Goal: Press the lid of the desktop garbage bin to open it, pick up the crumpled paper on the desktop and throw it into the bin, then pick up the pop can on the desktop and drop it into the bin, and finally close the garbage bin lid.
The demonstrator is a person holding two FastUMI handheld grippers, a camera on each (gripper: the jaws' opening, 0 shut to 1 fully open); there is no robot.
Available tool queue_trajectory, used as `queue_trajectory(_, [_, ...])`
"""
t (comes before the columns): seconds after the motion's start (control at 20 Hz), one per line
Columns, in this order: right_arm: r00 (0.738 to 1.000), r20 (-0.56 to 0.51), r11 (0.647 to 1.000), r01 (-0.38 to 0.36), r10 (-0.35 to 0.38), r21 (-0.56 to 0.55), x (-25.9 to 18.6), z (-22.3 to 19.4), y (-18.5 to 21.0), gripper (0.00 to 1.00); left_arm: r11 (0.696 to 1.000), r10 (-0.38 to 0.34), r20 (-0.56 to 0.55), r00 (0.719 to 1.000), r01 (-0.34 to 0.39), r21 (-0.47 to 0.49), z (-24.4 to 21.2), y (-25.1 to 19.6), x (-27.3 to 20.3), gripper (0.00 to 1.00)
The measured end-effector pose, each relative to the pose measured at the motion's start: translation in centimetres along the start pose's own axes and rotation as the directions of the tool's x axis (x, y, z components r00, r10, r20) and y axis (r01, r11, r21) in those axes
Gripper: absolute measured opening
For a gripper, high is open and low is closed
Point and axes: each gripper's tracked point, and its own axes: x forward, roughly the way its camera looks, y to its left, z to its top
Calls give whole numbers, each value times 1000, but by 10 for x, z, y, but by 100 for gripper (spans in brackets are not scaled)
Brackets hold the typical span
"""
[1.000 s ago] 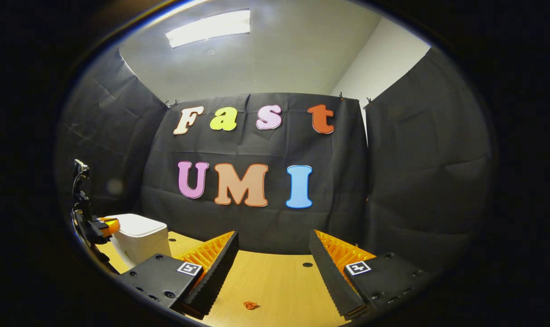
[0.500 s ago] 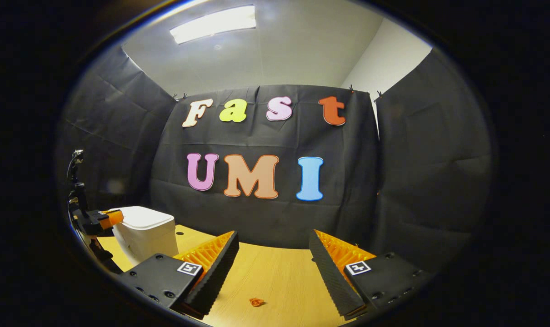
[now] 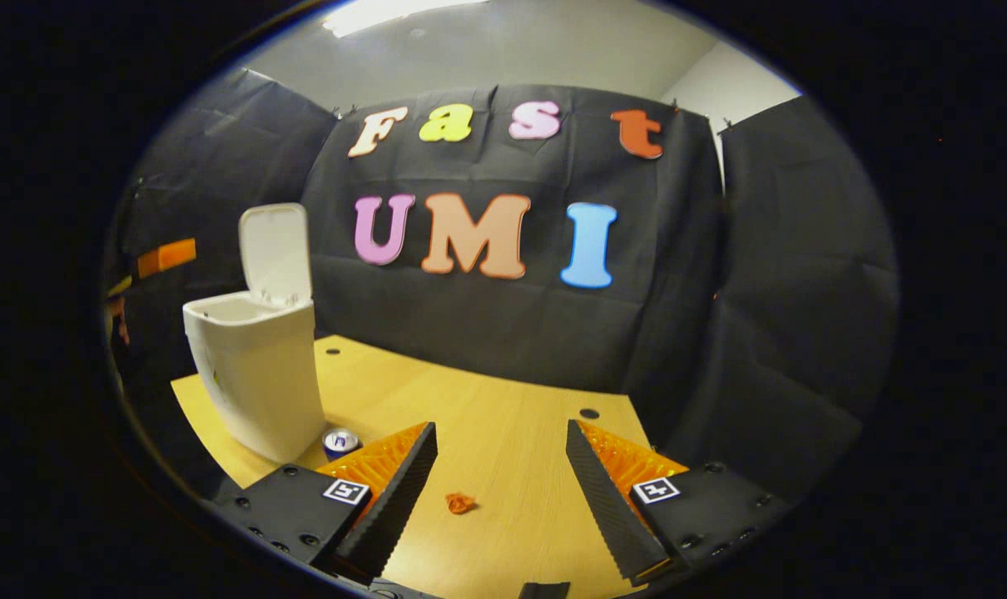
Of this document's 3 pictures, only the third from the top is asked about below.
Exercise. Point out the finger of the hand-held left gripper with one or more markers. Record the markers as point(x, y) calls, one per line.
point(166, 256)

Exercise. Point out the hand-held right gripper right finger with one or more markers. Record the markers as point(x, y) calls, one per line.
point(607, 507)

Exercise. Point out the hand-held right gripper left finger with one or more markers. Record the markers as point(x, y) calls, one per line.
point(399, 499)

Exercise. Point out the orange paper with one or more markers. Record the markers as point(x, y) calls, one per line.
point(460, 502)

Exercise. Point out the blue silver pop can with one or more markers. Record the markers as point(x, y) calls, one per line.
point(340, 443)

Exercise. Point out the white desktop garbage bin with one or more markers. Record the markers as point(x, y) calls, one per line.
point(262, 374)

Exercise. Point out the wooden desktop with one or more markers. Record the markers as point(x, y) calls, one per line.
point(503, 416)

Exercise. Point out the black backdrop cloth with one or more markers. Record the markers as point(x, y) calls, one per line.
point(487, 324)

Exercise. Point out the ceiling light panel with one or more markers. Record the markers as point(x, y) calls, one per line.
point(387, 12)

